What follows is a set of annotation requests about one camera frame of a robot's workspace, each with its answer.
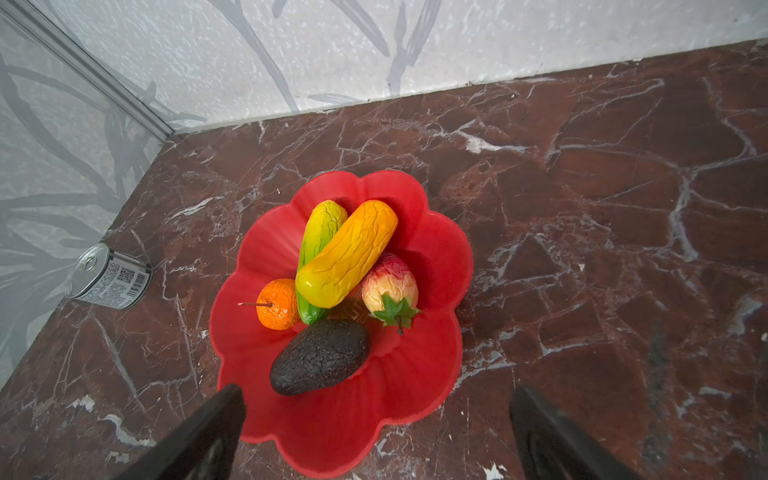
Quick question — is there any yellow fake squash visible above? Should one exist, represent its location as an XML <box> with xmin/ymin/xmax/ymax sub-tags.
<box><xmin>295</xmin><ymin>200</ymin><xmax>398</xmax><ymax>309</ymax></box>

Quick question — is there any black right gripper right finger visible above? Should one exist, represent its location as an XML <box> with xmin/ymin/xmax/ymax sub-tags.
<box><xmin>509</xmin><ymin>384</ymin><xmax>639</xmax><ymax>479</ymax></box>

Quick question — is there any silver tin can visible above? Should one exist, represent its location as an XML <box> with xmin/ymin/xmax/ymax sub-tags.
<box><xmin>64</xmin><ymin>243</ymin><xmax>153</xmax><ymax>310</ymax></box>

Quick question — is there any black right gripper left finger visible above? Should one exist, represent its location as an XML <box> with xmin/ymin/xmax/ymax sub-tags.
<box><xmin>117</xmin><ymin>384</ymin><xmax>246</xmax><ymax>479</ymax></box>

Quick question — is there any red flower-shaped fruit bowl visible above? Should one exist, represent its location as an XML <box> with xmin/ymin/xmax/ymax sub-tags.
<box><xmin>209</xmin><ymin>170</ymin><xmax>473</xmax><ymax>478</ymax></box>

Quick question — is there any small orange fake mandarin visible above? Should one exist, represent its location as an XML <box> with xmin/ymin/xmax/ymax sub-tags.
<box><xmin>238</xmin><ymin>278</ymin><xmax>300</xmax><ymax>331</ymax></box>

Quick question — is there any aluminium frame post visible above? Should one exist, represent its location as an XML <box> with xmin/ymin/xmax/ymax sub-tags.
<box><xmin>1</xmin><ymin>0</ymin><xmax>174</xmax><ymax>141</ymax></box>

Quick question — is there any black fake avocado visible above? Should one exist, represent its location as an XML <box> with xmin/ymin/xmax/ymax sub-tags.
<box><xmin>270</xmin><ymin>319</ymin><xmax>371</xmax><ymax>396</ymax></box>

